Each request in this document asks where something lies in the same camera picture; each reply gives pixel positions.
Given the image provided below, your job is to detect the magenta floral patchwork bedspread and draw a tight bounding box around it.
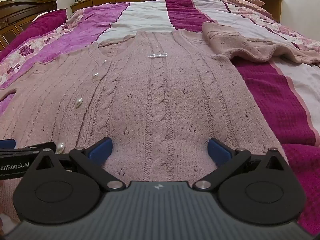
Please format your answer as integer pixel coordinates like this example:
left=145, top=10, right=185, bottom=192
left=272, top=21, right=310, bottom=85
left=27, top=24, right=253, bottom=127
left=0, top=0, right=320, bottom=240

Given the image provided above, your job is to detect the dark wooden headboard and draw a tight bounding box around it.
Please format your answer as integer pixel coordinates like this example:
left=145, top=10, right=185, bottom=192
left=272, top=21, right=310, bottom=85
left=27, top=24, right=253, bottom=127
left=0, top=0, right=58, bottom=52

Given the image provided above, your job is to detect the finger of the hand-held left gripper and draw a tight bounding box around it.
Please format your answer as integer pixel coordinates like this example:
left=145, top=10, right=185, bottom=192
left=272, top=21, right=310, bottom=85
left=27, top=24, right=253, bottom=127
left=0, top=142, right=57, bottom=157
left=0, top=139, right=16, bottom=149

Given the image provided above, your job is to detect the pink knitted sweater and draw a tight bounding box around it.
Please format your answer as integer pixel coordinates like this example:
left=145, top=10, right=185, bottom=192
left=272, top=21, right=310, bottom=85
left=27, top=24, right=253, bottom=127
left=0, top=22, right=320, bottom=222

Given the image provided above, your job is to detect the pink crochet pillow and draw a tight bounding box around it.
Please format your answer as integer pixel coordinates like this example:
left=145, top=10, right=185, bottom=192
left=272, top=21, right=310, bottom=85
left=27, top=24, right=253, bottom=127
left=202, top=0, right=273, bottom=18

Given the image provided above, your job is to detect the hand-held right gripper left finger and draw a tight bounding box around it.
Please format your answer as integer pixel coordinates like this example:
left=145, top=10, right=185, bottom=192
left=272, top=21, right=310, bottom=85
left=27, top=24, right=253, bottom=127
left=34, top=137, right=125, bottom=190

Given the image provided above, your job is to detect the magenta pillow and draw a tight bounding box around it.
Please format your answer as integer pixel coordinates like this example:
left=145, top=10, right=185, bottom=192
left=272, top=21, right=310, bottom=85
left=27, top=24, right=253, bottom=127
left=0, top=8, right=68, bottom=60

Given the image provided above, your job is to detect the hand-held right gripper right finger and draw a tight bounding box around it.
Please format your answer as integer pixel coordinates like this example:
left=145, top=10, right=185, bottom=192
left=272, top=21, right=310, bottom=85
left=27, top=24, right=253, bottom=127
left=192, top=138, right=288, bottom=190

